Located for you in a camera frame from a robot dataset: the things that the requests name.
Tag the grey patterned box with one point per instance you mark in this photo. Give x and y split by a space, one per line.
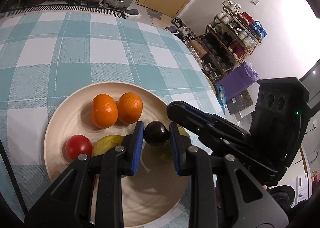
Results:
241 102

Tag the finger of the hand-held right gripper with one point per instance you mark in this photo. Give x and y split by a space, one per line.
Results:
190 123
225 128

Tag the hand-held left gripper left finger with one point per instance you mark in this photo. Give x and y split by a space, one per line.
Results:
138 148

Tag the brown cardboard box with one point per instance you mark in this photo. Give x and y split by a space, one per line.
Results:
197 47

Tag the purple bag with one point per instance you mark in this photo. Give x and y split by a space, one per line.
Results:
237 78

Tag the orange tangerine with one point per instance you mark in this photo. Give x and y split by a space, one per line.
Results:
130 108
104 111

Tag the pile of shoes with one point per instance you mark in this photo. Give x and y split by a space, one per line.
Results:
182 30

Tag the large dark plum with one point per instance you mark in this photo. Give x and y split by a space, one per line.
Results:
155 133

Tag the white wall switch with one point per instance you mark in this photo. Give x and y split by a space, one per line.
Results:
255 1

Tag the white washing machine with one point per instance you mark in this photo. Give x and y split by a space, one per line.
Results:
302 188

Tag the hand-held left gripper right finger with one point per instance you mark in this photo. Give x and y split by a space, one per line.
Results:
174 150

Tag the wooden shoe rack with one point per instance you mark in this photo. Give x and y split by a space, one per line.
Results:
225 50

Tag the grey door mat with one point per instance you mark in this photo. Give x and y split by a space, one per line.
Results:
153 13

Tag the blue plastic bag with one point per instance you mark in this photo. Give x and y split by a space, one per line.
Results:
222 95

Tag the cream round plate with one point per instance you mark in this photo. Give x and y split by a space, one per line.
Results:
75 108

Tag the teal checked tablecloth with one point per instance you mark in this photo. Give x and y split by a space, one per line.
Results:
75 50

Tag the red tomato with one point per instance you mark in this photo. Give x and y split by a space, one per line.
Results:
78 147

